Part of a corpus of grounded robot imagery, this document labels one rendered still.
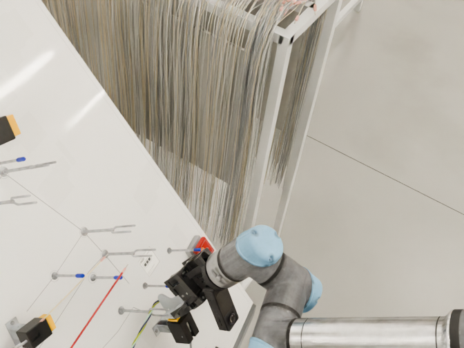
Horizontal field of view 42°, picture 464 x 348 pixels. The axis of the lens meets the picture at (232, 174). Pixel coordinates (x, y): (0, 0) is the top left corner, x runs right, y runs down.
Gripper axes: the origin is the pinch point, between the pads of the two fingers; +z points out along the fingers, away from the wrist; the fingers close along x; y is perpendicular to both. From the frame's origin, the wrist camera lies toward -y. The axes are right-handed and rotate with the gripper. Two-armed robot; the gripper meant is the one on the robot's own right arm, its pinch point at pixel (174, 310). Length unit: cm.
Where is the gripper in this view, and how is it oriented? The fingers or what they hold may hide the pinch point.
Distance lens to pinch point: 136.4
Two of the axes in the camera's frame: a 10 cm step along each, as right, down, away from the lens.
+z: -5.8, 4.6, 6.7
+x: -4.8, 4.7, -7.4
